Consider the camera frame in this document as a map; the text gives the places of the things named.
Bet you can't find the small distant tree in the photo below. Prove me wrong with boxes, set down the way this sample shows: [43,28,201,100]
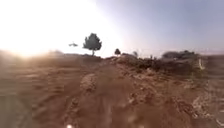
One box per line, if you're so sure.
[114,48,122,56]

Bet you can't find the lone tall tree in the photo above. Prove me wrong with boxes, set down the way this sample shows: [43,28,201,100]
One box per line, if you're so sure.
[82,32,103,57]

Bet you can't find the red dirt track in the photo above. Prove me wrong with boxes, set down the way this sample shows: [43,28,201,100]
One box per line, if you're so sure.
[0,54,224,128]

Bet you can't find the distant trees on horizon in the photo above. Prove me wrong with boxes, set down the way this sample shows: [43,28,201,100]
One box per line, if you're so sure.
[161,49,201,60]

